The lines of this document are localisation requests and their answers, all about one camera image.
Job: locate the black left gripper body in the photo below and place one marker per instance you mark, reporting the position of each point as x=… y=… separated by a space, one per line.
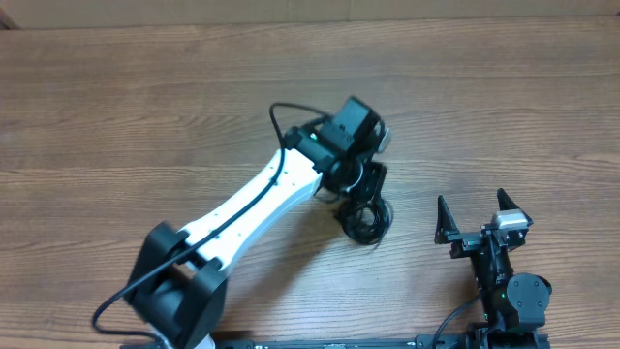
x=361 y=179

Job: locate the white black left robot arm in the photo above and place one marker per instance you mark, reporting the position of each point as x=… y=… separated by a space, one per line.
x=179 y=282

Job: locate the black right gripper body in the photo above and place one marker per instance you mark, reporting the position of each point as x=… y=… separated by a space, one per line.
x=466 y=243

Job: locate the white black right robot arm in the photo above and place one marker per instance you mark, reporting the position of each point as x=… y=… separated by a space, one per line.
x=513 y=302

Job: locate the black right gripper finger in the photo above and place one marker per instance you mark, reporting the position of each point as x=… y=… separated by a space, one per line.
x=506 y=203
x=446 y=228

